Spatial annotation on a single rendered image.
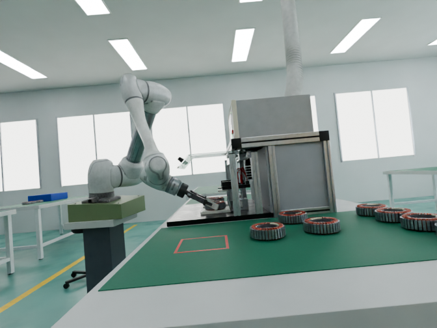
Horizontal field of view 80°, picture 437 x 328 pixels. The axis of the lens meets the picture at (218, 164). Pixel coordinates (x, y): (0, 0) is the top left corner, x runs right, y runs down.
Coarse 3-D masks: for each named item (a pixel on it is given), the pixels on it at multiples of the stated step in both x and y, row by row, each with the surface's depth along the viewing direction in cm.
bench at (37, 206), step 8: (56, 200) 437; (64, 200) 417; (72, 200) 439; (80, 200) 463; (0, 208) 359; (8, 208) 355; (16, 208) 355; (24, 208) 355; (32, 208) 355; (40, 208) 359; (40, 216) 363; (40, 224) 361; (40, 232) 360; (72, 232) 437; (40, 240) 358; (56, 240) 393; (0, 248) 360; (16, 248) 357; (24, 248) 357; (32, 248) 357; (40, 248) 357; (40, 256) 357
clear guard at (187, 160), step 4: (212, 152) 119; (216, 152) 119; (220, 152) 119; (224, 152) 120; (228, 152) 122; (232, 152) 124; (236, 152) 127; (240, 152) 129; (188, 156) 120; (192, 156) 127; (196, 156) 129; (200, 156) 132; (204, 156) 134; (208, 156) 137; (212, 156) 139; (216, 156) 142; (184, 160) 119; (188, 160) 130; (180, 164) 119; (184, 164) 128; (188, 164) 142; (180, 168) 126; (184, 168) 139
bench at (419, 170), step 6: (420, 168) 442; (426, 168) 425; (432, 168) 407; (390, 174) 442; (432, 174) 445; (390, 180) 442; (432, 180) 446; (390, 186) 441; (390, 192) 441; (390, 198) 442; (390, 204) 443; (396, 204) 441; (402, 204) 441
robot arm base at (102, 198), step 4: (112, 192) 169; (88, 196) 166; (92, 196) 163; (96, 196) 163; (100, 196) 163; (104, 196) 164; (108, 196) 166; (112, 196) 169; (116, 196) 175; (84, 200) 163; (88, 200) 159; (92, 200) 159; (96, 200) 162; (100, 200) 162; (104, 200) 161; (108, 200) 162; (112, 200) 168
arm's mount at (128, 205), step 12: (72, 204) 159; (84, 204) 158; (96, 204) 157; (108, 204) 156; (120, 204) 155; (132, 204) 170; (144, 204) 189; (72, 216) 159; (84, 216) 158; (96, 216) 157; (108, 216) 156; (120, 216) 155
